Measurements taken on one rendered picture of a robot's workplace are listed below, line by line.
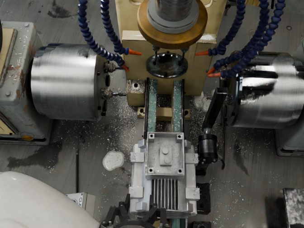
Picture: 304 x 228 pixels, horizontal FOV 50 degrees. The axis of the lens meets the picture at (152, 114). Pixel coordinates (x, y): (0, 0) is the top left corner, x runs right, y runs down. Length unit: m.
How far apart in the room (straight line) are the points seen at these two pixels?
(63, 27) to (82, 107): 0.65
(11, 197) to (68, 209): 0.07
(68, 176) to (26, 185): 0.80
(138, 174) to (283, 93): 0.48
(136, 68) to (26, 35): 0.38
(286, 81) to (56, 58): 0.68
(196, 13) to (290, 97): 0.39
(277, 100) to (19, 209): 0.79
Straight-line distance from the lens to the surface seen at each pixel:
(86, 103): 1.00
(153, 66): 1.15
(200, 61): 1.14
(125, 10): 1.13
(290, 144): 1.24
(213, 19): 1.16
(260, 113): 1.03
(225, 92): 0.85
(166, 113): 1.25
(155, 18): 0.83
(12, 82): 1.03
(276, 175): 1.30
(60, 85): 1.00
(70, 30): 1.57
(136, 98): 1.26
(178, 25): 0.82
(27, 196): 0.44
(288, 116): 1.06
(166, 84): 1.27
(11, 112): 1.09
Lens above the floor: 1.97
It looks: 65 degrees down
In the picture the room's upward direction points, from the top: 1 degrees clockwise
